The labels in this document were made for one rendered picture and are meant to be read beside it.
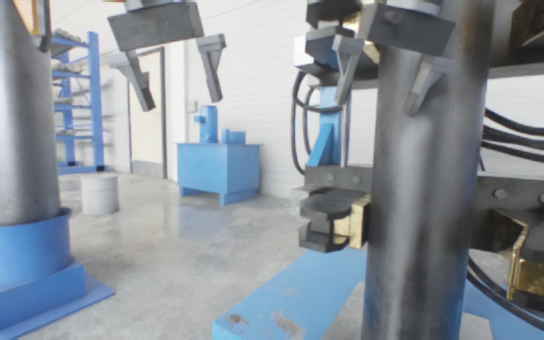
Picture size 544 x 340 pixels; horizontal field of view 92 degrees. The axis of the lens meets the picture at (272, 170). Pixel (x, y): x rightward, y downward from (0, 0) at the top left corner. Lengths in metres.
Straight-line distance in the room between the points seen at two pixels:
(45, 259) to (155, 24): 1.08
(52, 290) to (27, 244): 0.21
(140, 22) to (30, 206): 0.97
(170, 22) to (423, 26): 0.37
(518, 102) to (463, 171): 2.12
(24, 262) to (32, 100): 0.59
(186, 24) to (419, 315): 0.70
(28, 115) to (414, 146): 1.24
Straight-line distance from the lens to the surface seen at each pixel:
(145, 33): 0.49
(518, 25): 0.87
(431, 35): 0.50
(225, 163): 2.71
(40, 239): 1.34
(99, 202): 2.76
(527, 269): 0.60
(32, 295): 1.40
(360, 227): 0.68
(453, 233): 0.65
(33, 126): 1.30
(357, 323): 0.94
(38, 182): 1.31
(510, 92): 2.73
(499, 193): 0.87
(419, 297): 0.68
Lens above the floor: 0.69
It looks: 7 degrees down
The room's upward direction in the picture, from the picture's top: 1 degrees clockwise
